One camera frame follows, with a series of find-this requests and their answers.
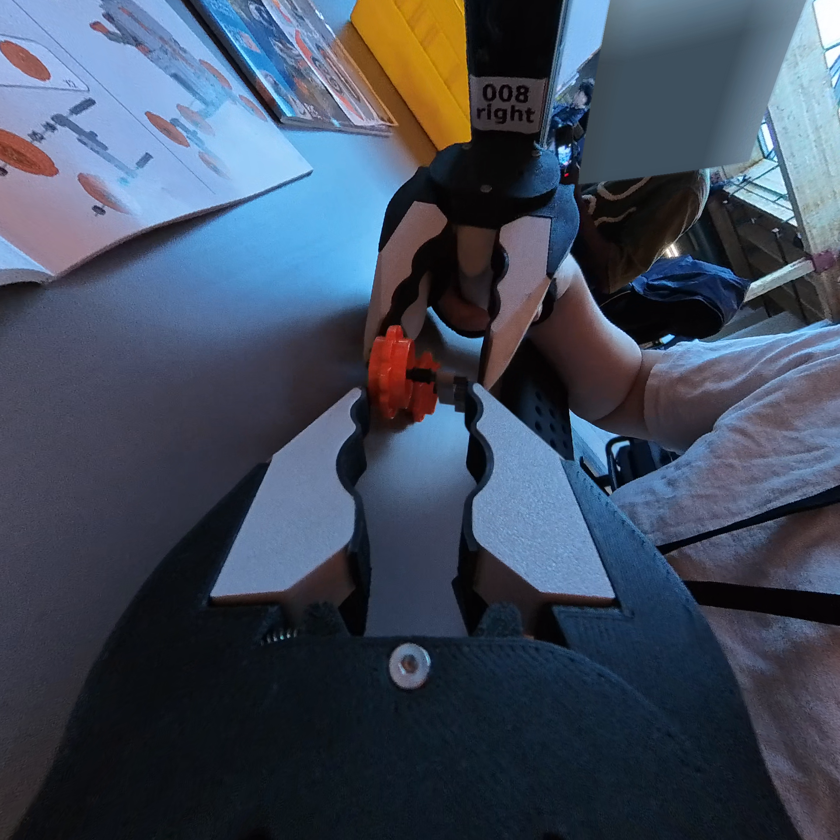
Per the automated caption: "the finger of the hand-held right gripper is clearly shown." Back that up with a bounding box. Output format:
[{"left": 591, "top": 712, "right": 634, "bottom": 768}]
[
  {"left": 481, "top": 217, "right": 552, "bottom": 389},
  {"left": 361, "top": 201, "right": 455, "bottom": 362}
]

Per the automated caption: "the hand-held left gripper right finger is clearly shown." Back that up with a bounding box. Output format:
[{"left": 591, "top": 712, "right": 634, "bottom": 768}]
[{"left": 451, "top": 382, "right": 619, "bottom": 637}]

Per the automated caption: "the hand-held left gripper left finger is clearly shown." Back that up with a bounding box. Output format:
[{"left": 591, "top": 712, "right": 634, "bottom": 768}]
[{"left": 209, "top": 387, "right": 371, "bottom": 637}]

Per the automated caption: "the person's right forearm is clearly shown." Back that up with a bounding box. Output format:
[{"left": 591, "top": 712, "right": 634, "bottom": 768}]
[{"left": 528, "top": 289, "right": 651, "bottom": 426}]

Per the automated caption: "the grey desk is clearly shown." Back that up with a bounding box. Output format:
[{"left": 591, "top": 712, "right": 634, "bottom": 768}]
[{"left": 0, "top": 20, "right": 578, "bottom": 637}]

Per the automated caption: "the person's right hand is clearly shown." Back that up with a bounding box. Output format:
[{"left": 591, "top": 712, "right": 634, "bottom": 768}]
[{"left": 530, "top": 258, "right": 596, "bottom": 343}]

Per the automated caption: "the black perforated panel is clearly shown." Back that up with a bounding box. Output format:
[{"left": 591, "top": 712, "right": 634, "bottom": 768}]
[{"left": 505, "top": 357, "right": 580, "bottom": 462}]

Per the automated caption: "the black office chair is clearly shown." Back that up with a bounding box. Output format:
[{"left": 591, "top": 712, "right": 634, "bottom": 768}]
[{"left": 604, "top": 436, "right": 683, "bottom": 493}]

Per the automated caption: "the yellow storage bin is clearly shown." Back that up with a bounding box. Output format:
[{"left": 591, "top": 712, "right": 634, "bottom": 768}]
[{"left": 350, "top": 0, "right": 473, "bottom": 153}]

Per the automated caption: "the sticker sheet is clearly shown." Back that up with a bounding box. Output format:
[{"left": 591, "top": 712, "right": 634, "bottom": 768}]
[{"left": 282, "top": 0, "right": 399, "bottom": 130}]

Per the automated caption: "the blue booklet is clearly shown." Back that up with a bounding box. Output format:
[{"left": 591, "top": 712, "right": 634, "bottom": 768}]
[{"left": 190, "top": 0, "right": 368, "bottom": 126}]

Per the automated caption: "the white instruction booklet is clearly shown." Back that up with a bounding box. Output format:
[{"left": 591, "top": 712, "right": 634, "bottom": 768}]
[{"left": 0, "top": 0, "right": 314, "bottom": 286}]

